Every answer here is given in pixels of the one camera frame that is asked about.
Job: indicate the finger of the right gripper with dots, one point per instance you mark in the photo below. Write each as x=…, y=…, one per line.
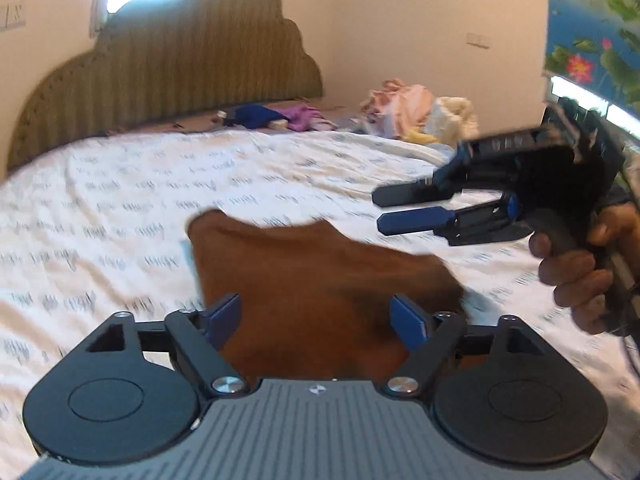
x=421, y=191
x=415, y=220

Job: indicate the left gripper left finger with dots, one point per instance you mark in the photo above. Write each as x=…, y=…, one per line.
x=198, y=338

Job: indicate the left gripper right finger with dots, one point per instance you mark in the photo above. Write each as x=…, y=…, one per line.
x=430, y=339

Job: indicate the brown garment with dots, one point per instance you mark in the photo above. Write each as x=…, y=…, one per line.
x=314, y=302

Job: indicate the cream yellow clothes pile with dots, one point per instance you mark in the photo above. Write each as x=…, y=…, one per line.
x=450, y=121

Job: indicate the pink clothes pile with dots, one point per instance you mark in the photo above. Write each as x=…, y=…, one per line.
x=394, y=110

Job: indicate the person right hand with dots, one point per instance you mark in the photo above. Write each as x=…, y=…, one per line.
x=579, y=285

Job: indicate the white script-print bedsheet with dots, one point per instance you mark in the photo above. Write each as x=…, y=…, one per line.
x=99, y=226

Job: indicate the blue cloth item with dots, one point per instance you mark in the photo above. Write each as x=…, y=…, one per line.
x=253, y=116

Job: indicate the olive padded headboard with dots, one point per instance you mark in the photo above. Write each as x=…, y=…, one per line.
x=161, y=59

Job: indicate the lotus flower wall picture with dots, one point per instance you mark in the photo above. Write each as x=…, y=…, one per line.
x=595, y=44

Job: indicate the white wall switch plate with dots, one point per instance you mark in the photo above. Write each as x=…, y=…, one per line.
x=478, y=40

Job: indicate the white wall socket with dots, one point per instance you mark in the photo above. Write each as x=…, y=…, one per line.
x=12, y=16

